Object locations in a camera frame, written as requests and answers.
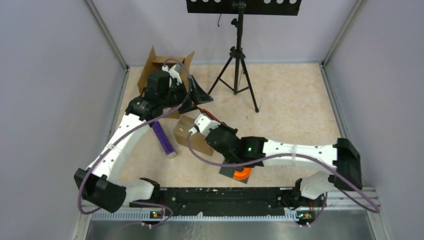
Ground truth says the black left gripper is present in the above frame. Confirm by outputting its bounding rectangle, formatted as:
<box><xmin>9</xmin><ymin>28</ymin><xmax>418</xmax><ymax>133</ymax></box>
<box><xmin>159</xmin><ymin>74</ymin><xmax>213</xmax><ymax>114</ymax></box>

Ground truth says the large cardboard express box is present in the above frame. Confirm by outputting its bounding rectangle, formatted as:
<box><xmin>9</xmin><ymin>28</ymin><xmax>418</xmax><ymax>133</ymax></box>
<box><xmin>137</xmin><ymin>46</ymin><xmax>195</xmax><ymax>119</ymax></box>

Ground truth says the black tripod stand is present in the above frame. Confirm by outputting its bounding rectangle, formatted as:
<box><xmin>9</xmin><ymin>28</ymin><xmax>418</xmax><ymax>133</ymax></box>
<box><xmin>207</xmin><ymin>0</ymin><xmax>260</xmax><ymax>113</ymax></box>

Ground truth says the small cardboard box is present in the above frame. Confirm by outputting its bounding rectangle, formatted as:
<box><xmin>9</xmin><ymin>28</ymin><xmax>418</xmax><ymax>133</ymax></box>
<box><xmin>173</xmin><ymin>115</ymin><xmax>215</xmax><ymax>156</ymax></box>

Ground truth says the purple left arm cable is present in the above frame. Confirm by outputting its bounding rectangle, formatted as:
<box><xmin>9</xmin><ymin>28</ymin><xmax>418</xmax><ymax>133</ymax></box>
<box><xmin>76</xmin><ymin>58</ymin><xmax>193</xmax><ymax>229</ymax></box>

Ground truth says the purple rectangular box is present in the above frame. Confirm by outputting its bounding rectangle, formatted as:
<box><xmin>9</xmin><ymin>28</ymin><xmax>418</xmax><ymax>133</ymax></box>
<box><xmin>151</xmin><ymin>121</ymin><xmax>177</xmax><ymax>159</ymax></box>

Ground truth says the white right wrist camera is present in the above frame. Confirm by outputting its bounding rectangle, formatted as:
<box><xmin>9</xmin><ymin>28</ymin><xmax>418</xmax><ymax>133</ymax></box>
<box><xmin>188</xmin><ymin>113</ymin><xmax>221</xmax><ymax>137</ymax></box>

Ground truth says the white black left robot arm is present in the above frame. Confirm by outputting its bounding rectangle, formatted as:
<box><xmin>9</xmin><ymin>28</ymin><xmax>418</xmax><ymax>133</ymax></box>
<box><xmin>74</xmin><ymin>70</ymin><xmax>214</xmax><ymax>215</ymax></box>

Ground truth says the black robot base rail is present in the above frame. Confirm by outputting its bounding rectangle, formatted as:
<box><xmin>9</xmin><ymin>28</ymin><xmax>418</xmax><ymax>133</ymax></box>
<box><xmin>148</xmin><ymin>187</ymin><xmax>325</xmax><ymax>217</ymax></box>

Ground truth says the grey knife holder plate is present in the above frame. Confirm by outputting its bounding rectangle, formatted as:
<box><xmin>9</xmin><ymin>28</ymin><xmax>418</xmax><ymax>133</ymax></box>
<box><xmin>219</xmin><ymin>166</ymin><xmax>249</xmax><ymax>184</ymax></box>

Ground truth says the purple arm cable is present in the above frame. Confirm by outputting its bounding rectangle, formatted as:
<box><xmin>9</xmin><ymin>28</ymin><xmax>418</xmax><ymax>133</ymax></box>
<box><xmin>186</xmin><ymin>131</ymin><xmax>381</xmax><ymax>227</ymax></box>
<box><xmin>76</xmin><ymin>58</ymin><xmax>193</xmax><ymax>229</ymax></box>

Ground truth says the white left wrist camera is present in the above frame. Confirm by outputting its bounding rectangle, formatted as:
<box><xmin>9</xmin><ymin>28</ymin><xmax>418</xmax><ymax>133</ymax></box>
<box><xmin>161</xmin><ymin>64</ymin><xmax>183</xmax><ymax>85</ymax></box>

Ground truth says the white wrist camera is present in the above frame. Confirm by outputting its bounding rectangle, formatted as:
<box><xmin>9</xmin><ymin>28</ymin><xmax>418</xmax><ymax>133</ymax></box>
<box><xmin>188</xmin><ymin>113</ymin><xmax>221</xmax><ymax>137</ymax></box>
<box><xmin>161</xmin><ymin>64</ymin><xmax>183</xmax><ymax>85</ymax></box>

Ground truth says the black perforated tripod tray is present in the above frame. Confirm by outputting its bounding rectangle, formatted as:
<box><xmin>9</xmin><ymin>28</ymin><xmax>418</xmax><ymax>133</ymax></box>
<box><xmin>186</xmin><ymin>0</ymin><xmax>302</xmax><ymax>16</ymax></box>

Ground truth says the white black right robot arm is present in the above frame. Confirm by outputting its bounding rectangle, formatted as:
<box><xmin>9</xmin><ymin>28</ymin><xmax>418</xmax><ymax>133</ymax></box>
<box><xmin>200</xmin><ymin>124</ymin><xmax>363</xmax><ymax>206</ymax></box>

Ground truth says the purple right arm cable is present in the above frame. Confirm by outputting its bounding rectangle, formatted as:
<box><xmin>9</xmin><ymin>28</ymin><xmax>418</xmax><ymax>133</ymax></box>
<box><xmin>186</xmin><ymin>131</ymin><xmax>381</xmax><ymax>227</ymax></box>

